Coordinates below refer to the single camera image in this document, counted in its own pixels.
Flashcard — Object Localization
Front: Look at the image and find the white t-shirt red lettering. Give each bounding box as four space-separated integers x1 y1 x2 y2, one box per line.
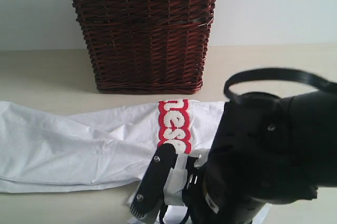
1 99 224 193

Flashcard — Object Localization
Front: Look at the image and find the black coiled cable loop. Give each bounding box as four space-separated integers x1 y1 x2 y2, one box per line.
223 67 337 103

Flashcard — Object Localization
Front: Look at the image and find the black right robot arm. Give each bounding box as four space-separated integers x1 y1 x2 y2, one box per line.
189 91 336 223

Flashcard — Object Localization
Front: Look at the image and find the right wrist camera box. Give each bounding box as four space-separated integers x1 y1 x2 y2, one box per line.
128 143 201 224

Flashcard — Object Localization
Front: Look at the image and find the dark red wicker basket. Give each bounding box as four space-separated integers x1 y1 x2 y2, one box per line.
72 0 216 94

